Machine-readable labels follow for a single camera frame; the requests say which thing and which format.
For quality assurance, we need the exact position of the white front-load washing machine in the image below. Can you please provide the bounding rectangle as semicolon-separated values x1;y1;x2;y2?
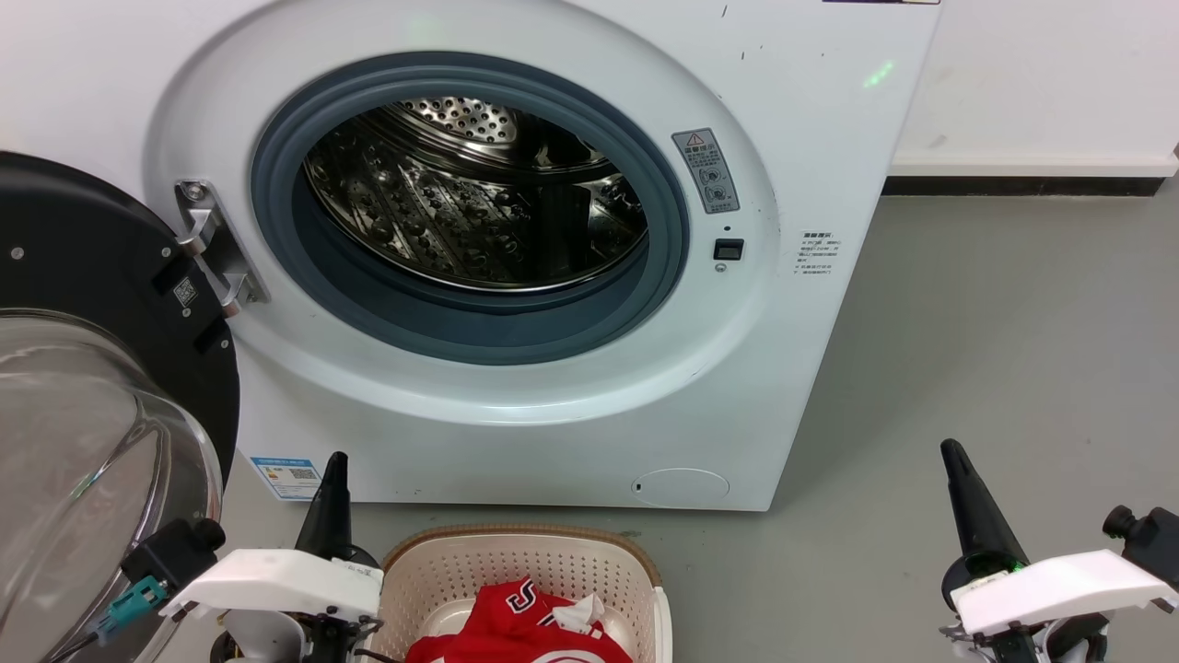
0;0;942;512

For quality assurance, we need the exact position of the teal connector cable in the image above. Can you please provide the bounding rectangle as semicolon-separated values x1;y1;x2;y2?
46;576;171;663

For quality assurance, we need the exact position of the stainless steel washing machine drum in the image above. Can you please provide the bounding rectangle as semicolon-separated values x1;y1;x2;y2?
304;97;648;294

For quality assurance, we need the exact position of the red and white garment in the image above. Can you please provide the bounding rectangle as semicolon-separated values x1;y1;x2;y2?
405;577;635;663

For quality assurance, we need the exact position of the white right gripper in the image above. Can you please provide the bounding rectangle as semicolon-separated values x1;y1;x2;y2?
940;439;1179;663

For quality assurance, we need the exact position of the black baseboard strip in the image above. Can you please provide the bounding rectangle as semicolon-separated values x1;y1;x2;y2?
882;175;1166;197

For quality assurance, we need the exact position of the grey warning label sticker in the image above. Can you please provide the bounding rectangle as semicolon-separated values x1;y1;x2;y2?
671;127;741;215

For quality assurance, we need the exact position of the beige perforated laundry basket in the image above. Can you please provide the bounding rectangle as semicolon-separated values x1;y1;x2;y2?
355;525;673;663

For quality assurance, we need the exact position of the small printed text sticker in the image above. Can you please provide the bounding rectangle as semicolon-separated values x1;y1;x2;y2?
797;230;841;277

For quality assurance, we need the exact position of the round white filter cover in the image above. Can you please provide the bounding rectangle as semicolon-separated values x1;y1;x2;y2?
632;468;730;508

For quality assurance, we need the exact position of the blue energy label sticker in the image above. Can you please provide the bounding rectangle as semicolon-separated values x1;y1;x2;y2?
251;456;323;502

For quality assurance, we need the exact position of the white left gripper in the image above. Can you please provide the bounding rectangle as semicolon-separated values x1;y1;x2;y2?
184;451;384;663

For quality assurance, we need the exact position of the silver metal door hinge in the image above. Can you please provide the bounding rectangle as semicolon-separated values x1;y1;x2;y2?
173;180;270;319

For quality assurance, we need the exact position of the black glass washer door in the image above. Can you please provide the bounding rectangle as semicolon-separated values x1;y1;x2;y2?
0;152;242;663

